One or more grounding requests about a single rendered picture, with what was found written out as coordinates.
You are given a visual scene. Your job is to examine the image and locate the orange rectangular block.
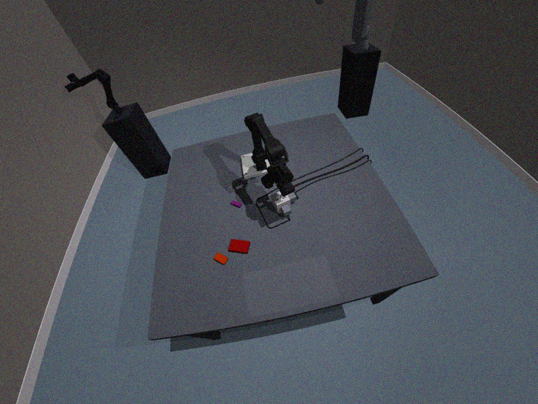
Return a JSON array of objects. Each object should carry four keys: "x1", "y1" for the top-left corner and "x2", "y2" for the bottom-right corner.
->
[{"x1": 214, "y1": 253, "x2": 228, "y2": 265}]

